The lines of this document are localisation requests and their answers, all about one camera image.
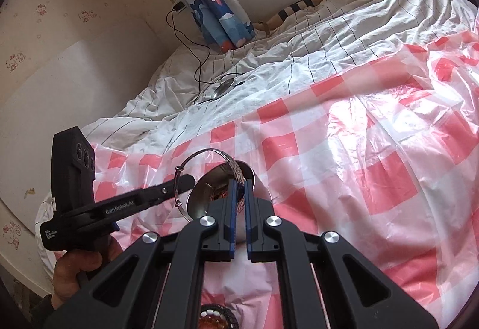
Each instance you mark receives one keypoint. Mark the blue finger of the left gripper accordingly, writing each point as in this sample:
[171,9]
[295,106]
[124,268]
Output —
[171,189]

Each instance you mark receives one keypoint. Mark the round grey charging pad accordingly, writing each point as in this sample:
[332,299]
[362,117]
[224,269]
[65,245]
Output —
[223,88]

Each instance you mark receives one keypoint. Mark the blue cartoon curtain left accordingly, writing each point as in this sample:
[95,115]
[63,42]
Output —
[220,25]

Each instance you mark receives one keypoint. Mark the white striped duvet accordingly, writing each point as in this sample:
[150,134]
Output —
[309,47]

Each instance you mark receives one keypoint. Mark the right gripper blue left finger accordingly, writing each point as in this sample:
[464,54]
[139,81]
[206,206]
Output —
[229,218]

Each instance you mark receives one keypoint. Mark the pink checkered plastic sheet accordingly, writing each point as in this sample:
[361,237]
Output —
[385,154]

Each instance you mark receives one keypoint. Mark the striped plush toy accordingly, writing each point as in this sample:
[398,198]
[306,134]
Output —
[278,19]

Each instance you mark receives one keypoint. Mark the wall socket with plug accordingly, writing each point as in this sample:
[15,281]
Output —
[178,6]

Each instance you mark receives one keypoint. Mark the left hand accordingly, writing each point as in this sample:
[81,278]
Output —
[66,270]

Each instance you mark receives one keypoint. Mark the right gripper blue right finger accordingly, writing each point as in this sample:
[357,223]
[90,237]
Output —
[253,230]

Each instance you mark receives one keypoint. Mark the round metal tin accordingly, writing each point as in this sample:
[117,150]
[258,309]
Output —
[213,186]

